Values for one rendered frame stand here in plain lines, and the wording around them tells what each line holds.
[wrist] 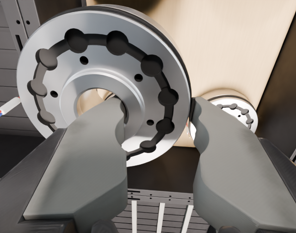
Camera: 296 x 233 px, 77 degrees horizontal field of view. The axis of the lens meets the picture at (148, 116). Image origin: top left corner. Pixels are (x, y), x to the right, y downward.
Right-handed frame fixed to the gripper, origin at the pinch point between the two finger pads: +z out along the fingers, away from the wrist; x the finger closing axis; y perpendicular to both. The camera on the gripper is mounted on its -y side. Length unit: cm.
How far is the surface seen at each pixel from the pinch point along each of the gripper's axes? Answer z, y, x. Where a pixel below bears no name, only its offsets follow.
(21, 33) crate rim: 7.3, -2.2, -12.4
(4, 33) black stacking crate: 17.8, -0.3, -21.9
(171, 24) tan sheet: 16.8, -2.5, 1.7
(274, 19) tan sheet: 16.4, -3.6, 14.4
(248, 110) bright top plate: 13.7, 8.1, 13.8
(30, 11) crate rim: 7.2, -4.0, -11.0
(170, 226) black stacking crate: 17, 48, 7
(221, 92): 15.3, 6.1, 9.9
